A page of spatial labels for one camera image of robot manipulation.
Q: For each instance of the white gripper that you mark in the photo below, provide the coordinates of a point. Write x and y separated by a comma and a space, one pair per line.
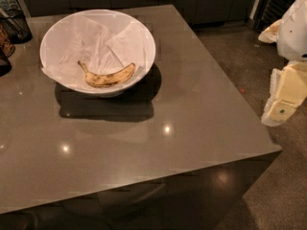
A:
294, 33

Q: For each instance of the spotted yellow banana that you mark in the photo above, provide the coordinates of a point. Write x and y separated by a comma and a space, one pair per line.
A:
107, 80

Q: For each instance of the white bowl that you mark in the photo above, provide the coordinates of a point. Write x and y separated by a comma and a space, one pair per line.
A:
64, 32

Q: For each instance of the black appliance with vents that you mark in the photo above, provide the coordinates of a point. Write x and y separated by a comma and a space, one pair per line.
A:
265, 12

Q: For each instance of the white paper liner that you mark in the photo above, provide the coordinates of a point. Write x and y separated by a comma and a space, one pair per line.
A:
96, 45

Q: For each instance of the dark object at left edge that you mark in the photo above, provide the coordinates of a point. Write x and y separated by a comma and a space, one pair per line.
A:
6, 50

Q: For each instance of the black wire mesh basket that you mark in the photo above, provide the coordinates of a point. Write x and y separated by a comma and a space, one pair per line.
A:
15, 24

